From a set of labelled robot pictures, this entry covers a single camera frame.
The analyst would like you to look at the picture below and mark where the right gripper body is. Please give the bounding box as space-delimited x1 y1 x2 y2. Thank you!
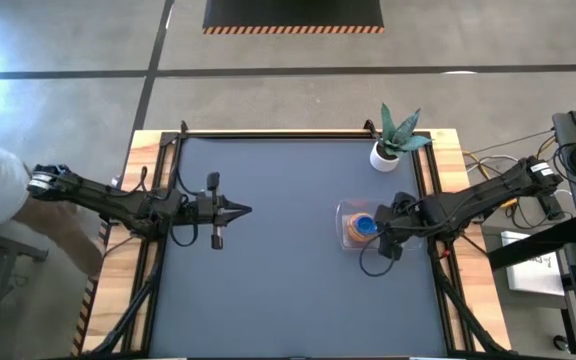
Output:
374 203 427 260

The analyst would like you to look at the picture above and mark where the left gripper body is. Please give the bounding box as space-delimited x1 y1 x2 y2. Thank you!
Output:
193 190 229 250

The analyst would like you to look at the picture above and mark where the blue measuring cup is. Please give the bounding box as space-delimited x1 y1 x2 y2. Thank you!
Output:
356 214 378 237

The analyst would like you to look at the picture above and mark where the orange measuring cup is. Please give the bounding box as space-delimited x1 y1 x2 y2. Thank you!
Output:
346 211 380 243

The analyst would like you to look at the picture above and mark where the clear plastic basket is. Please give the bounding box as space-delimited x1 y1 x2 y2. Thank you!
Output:
335 198 423 253

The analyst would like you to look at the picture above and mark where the dark grey table mat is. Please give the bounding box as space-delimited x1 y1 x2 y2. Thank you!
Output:
148 137 449 357

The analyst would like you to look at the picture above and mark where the green plant in white pot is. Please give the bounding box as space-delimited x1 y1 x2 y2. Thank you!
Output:
369 103 434 174

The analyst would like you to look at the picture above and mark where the black diagonal beam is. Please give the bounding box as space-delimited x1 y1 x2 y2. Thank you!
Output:
485 217 576 271

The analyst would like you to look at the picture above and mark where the white paper box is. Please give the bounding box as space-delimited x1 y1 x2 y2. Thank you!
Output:
499 230 568 297

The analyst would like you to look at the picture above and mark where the black power adapter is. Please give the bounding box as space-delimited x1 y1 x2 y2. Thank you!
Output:
540 193 566 222

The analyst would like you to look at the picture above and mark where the hazard striped strip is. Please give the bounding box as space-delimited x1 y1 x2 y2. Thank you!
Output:
70 219 113 357

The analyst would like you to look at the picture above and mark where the black floor mat striped edge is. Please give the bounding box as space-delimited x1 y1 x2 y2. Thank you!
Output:
202 0 386 35

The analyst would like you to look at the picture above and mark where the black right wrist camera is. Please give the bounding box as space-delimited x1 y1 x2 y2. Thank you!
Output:
391 191 418 211

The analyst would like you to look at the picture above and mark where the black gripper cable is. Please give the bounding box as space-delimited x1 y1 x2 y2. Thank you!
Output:
173 167 207 197
358 233 395 278
169 222 200 248

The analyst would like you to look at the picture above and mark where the black aluminium table frame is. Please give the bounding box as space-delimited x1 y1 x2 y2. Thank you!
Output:
122 119 457 359

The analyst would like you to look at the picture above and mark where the grey floor cable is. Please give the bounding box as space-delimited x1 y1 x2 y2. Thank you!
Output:
462 129 555 156

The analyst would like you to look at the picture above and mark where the yellow extension cable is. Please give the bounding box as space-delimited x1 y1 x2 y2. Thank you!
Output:
462 135 557 209

